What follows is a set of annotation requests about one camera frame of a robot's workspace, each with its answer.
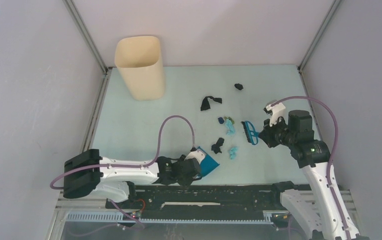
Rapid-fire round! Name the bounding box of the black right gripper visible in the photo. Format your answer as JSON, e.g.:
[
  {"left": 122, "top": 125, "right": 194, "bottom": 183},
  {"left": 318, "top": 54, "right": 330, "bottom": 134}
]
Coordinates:
[{"left": 259, "top": 114, "right": 296, "bottom": 148}]

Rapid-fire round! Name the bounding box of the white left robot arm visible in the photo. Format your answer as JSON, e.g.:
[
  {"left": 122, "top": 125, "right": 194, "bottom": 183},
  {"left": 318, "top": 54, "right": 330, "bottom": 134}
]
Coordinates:
[{"left": 63, "top": 148, "right": 206, "bottom": 208}]

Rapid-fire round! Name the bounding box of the light blue paper scrap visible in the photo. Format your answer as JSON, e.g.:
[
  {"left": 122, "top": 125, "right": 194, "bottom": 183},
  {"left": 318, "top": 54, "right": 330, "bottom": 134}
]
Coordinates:
[{"left": 229, "top": 146, "right": 239, "bottom": 160}]

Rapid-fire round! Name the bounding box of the blue hand brush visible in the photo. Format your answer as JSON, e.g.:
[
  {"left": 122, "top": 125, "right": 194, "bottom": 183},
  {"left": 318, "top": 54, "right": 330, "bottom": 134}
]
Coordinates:
[{"left": 241, "top": 120, "right": 259, "bottom": 146}]

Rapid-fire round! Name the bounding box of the small black paper scrap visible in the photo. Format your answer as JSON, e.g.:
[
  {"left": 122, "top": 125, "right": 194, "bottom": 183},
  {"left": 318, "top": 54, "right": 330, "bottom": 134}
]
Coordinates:
[{"left": 234, "top": 83, "right": 243, "bottom": 91}]

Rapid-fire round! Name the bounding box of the black scrap left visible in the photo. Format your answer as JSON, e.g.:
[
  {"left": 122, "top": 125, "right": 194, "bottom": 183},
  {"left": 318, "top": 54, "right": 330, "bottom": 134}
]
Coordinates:
[{"left": 211, "top": 137, "right": 224, "bottom": 154}]

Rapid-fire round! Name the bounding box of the right aluminium frame post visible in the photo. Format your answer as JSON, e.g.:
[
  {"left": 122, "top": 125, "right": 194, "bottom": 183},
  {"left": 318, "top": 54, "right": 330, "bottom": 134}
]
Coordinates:
[{"left": 298, "top": 0, "right": 345, "bottom": 96}]

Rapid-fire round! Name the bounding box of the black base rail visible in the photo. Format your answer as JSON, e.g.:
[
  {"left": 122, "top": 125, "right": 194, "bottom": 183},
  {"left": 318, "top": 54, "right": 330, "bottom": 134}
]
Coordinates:
[{"left": 117, "top": 184, "right": 285, "bottom": 219}]

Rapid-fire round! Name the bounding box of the light blue scrap left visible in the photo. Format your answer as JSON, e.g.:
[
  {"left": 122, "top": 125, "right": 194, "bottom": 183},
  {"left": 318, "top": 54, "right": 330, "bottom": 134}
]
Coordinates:
[{"left": 225, "top": 118, "right": 236, "bottom": 136}]

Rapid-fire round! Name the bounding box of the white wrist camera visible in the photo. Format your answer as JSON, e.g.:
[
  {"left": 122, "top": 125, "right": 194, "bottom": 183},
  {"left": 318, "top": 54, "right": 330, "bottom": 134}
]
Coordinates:
[
  {"left": 185, "top": 148, "right": 206, "bottom": 164},
  {"left": 263, "top": 100, "right": 286, "bottom": 127}
]

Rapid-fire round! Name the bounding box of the beige waste bin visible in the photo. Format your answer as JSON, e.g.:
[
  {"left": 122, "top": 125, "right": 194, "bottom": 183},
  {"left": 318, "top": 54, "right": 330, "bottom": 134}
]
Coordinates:
[{"left": 114, "top": 35, "right": 166, "bottom": 101}]

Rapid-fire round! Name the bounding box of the aluminium frame post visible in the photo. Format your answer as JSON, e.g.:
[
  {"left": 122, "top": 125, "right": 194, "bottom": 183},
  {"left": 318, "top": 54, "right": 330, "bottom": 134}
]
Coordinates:
[
  {"left": 62, "top": 0, "right": 112, "bottom": 152},
  {"left": 298, "top": 0, "right": 345, "bottom": 96}
]

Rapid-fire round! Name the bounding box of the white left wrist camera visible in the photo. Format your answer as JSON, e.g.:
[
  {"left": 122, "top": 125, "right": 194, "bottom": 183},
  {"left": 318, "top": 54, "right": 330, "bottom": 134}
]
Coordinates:
[{"left": 185, "top": 148, "right": 206, "bottom": 164}]

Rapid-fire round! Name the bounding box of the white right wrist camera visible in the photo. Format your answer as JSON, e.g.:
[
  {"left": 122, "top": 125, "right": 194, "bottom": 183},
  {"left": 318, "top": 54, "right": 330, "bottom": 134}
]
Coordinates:
[{"left": 263, "top": 100, "right": 286, "bottom": 127}]

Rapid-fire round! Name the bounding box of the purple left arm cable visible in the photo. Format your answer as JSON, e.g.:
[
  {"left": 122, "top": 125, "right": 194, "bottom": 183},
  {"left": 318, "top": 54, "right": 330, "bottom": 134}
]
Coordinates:
[{"left": 49, "top": 115, "right": 196, "bottom": 238}]

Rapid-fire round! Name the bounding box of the grey cable duct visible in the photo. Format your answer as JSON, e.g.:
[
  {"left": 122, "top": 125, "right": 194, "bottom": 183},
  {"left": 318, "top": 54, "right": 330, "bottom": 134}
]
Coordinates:
[{"left": 65, "top": 211, "right": 273, "bottom": 225}]

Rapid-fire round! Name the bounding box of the green paper scrap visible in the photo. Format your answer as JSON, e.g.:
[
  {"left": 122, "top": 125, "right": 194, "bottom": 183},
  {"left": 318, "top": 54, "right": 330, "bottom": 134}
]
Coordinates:
[{"left": 225, "top": 116, "right": 235, "bottom": 125}]

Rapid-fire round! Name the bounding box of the blue dustpan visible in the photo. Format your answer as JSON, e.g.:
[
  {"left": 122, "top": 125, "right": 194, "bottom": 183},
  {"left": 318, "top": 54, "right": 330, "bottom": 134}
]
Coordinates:
[{"left": 197, "top": 146, "right": 220, "bottom": 178}]

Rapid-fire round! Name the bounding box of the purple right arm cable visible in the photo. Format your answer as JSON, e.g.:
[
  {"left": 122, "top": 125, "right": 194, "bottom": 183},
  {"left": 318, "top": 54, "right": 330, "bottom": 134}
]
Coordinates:
[{"left": 270, "top": 96, "right": 352, "bottom": 240}]

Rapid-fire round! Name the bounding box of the left aluminium frame post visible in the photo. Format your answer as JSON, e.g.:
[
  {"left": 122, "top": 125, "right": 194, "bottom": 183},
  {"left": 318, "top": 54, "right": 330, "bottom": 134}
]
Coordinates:
[{"left": 62, "top": 0, "right": 112, "bottom": 152}]

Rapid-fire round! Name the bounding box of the long black paper scrap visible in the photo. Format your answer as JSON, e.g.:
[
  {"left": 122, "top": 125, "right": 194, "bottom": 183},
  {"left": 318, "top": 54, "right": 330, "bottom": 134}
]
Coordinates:
[{"left": 200, "top": 96, "right": 223, "bottom": 111}]

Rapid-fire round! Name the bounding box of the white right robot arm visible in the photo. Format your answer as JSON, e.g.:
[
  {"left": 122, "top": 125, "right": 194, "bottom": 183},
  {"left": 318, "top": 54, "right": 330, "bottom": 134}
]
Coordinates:
[{"left": 258, "top": 110, "right": 366, "bottom": 240}]

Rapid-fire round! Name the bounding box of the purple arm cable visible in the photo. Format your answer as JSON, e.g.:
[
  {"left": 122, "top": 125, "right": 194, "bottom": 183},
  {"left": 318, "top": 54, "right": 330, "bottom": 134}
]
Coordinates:
[
  {"left": 270, "top": 96, "right": 352, "bottom": 240},
  {"left": 49, "top": 115, "right": 196, "bottom": 238}
]

